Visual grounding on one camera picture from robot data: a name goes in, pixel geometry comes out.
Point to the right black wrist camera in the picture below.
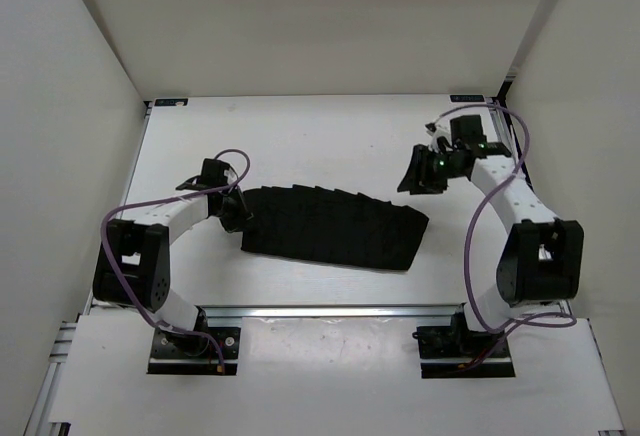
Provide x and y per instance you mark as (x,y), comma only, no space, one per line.
(463,133)

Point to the aluminium frame rail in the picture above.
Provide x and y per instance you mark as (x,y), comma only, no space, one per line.
(330,311)

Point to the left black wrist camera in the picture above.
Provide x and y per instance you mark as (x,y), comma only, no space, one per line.
(214,173)

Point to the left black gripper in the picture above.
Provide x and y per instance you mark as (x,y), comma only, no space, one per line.
(234,224)

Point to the black skirt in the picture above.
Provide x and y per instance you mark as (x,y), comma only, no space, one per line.
(334,227)

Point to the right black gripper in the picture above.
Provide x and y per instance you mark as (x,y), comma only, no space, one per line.
(411,182)

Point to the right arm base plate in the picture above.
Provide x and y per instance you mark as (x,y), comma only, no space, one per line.
(456,352)

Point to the front white board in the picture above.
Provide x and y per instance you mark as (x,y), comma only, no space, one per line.
(340,377)

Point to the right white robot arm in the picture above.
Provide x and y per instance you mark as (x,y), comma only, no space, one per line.
(541,259)

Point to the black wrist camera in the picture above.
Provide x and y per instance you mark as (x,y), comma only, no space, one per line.
(214,173)
(463,133)

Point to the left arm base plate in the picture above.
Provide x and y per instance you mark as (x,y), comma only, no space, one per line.
(175,355)

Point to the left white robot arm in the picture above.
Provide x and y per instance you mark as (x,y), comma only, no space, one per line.
(133,268)

